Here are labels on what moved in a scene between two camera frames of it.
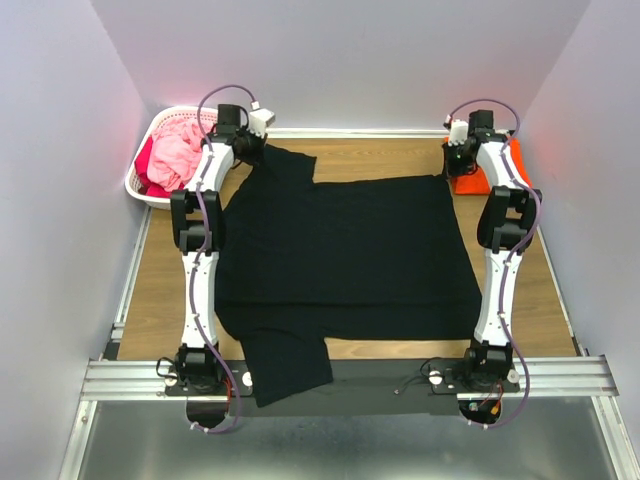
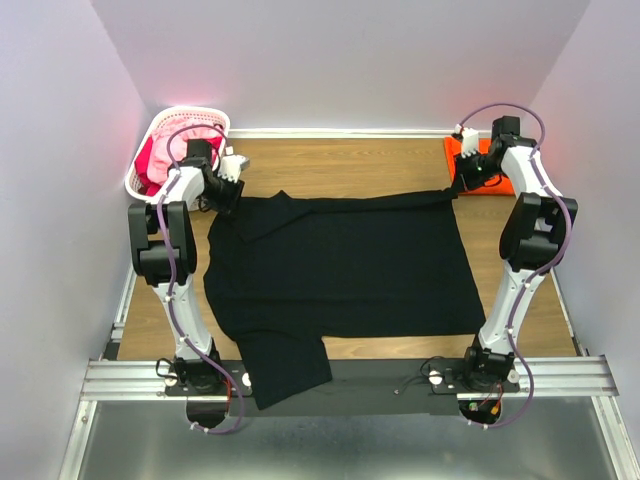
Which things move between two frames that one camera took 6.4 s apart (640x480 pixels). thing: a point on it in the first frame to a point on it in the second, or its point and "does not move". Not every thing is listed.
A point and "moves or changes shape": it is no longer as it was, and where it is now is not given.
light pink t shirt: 175,149 does not move
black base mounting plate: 359,389 does not move
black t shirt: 304,261 moves or changes shape
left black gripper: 258,144 to 231,202
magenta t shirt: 145,185 does not move
